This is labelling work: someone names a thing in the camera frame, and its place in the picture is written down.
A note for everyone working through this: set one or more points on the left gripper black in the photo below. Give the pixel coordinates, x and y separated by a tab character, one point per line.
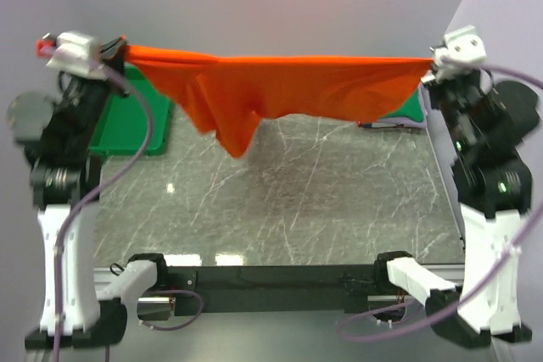
111	54

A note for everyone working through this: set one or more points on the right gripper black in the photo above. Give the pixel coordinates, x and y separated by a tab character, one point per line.
437	86

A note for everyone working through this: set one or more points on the orange t shirt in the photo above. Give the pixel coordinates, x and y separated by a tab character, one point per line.
229	96

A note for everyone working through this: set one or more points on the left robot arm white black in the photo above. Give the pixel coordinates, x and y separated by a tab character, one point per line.
55	134

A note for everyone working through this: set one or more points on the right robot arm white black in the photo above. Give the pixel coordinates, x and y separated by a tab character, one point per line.
494	191

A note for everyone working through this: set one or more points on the green folded t shirt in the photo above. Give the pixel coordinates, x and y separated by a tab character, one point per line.
412	109

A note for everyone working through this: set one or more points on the green plastic bin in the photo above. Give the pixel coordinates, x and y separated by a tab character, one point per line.
122	128

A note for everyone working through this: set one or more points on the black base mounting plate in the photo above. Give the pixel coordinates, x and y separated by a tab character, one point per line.
238	289

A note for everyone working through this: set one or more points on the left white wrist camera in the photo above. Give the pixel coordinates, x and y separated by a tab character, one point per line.
72	53

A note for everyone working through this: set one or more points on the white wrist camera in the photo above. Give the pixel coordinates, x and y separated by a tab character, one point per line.
72	53
463	45

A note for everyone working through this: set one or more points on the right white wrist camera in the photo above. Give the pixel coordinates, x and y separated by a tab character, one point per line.
463	45

